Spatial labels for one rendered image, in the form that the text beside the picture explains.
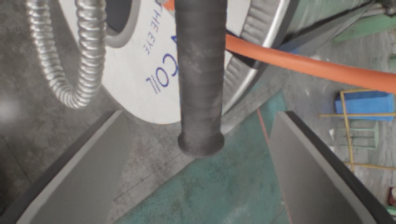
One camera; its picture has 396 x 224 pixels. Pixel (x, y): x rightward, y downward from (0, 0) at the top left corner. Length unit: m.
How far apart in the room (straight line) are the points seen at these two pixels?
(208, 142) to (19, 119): 1.25
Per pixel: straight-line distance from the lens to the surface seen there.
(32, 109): 1.35
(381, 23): 4.91
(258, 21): 0.30
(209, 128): 0.16
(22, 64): 1.39
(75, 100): 0.20
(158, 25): 0.48
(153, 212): 1.64
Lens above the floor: 1.35
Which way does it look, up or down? 52 degrees down
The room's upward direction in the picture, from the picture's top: 87 degrees clockwise
